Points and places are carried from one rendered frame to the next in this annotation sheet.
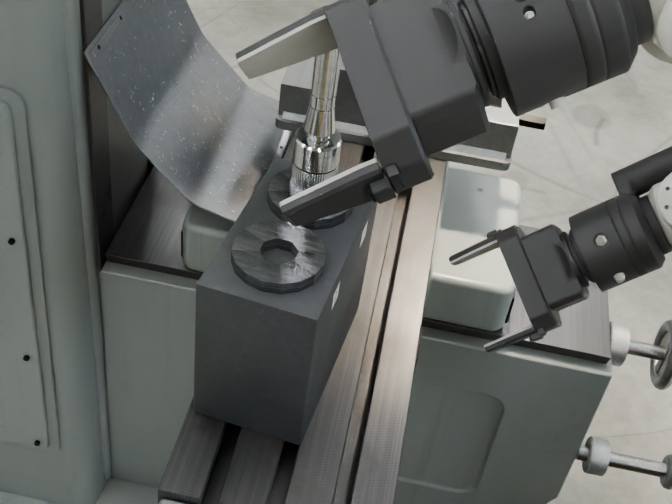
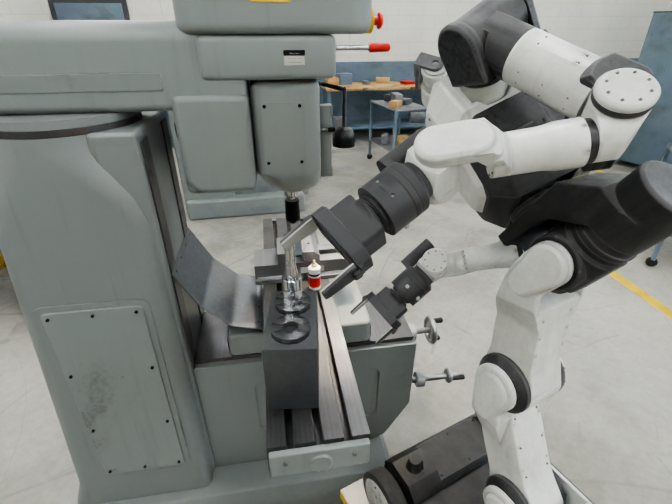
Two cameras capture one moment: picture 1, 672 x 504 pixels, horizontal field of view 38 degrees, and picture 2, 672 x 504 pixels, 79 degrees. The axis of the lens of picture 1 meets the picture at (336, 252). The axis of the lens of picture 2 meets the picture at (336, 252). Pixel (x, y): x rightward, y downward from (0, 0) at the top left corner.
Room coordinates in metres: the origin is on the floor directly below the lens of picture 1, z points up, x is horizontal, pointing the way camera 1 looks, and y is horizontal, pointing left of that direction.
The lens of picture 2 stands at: (-0.03, 0.12, 1.75)
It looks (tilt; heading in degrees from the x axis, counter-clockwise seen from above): 29 degrees down; 346
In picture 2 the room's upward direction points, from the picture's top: straight up
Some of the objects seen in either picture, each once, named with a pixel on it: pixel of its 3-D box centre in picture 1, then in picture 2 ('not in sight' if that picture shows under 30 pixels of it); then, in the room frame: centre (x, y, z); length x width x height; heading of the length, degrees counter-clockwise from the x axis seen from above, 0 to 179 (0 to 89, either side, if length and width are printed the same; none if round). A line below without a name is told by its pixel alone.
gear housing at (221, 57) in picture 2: not in sight; (267, 55); (1.18, 0.02, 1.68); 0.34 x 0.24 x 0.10; 86
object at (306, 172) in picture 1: (314, 168); (292, 290); (0.78, 0.03, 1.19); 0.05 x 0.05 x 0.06
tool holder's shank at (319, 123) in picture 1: (324, 86); (290, 255); (0.78, 0.03, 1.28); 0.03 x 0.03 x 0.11
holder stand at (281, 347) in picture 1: (288, 293); (294, 345); (0.73, 0.04, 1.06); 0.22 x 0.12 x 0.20; 169
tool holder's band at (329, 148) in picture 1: (317, 140); (291, 278); (0.78, 0.03, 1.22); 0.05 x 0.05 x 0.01
